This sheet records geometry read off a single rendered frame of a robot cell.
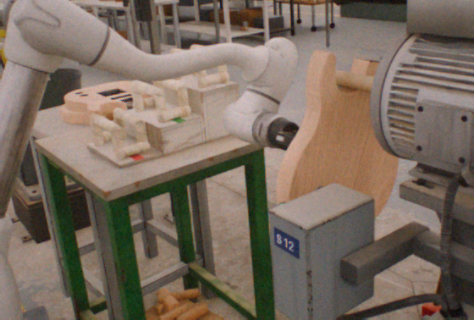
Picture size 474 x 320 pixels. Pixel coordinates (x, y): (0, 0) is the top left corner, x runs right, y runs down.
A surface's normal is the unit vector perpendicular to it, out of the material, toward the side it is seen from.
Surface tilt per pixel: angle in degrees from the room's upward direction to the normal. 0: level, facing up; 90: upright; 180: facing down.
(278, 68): 81
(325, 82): 92
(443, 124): 90
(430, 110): 90
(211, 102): 90
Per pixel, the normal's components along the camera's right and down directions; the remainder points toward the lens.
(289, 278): -0.80, 0.26
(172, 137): 0.58, 0.24
